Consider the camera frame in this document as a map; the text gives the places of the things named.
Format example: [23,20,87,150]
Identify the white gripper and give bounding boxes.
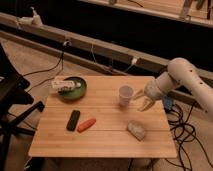
[132,80,163,112]

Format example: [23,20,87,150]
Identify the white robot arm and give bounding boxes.
[133,58,213,120]

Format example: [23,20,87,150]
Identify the blue box on floor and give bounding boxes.
[162,96,173,110]

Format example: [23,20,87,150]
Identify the grey sponge block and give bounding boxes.
[127,120,146,141]

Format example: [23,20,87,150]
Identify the orange carrot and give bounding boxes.
[77,118,96,133]

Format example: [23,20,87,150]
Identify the green bowl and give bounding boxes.
[58,76,87,100]

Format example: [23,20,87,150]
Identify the black remote control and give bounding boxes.
[66,110,80,131]

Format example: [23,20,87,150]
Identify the black office chair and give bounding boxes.
[0,43,45,171]

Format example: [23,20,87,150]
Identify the grey metal rail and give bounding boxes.
[0,12,213,101]

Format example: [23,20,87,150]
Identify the black floor cables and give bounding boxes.
[164,103,213,171]

